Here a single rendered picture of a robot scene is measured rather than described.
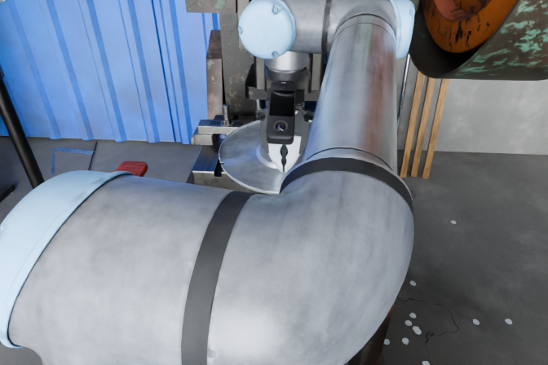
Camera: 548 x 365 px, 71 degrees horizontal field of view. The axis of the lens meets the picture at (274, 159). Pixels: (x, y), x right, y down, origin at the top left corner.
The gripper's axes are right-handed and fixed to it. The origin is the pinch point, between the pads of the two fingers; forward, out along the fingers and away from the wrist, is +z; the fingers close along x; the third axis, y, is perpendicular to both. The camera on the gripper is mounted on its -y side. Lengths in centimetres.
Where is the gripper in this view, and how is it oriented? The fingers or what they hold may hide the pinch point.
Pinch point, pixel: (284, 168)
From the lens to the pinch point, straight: 75.6
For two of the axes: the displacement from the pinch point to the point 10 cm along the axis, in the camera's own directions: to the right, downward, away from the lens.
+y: 0.7, -5.4, 8.4
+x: -10.0, -0.4, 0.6
